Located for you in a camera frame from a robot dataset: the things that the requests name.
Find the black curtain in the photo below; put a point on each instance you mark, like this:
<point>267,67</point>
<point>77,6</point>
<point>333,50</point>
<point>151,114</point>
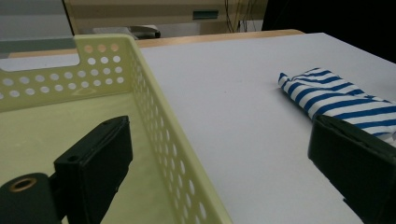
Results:
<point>342,21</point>

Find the wooden table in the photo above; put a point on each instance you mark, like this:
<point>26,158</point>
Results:
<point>202,39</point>

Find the light wooden desk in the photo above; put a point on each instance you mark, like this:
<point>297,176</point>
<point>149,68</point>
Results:
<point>140,12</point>

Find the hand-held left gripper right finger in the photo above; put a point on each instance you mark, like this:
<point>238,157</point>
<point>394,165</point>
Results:
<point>355,165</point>

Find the blue white striped cloth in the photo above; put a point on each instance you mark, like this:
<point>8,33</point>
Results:
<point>336,93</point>

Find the white table cover board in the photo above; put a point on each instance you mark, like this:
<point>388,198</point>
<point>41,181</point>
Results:
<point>233,109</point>

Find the white cabinet panel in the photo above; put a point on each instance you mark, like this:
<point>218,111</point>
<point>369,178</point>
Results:
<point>31,21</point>

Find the pale yellow perforated plastic basket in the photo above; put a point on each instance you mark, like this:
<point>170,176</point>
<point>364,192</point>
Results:
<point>46,130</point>

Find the office chair base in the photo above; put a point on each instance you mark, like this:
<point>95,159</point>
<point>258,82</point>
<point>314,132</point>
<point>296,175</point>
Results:
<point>146,31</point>

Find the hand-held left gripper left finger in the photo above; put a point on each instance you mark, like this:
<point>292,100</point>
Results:
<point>93,168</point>

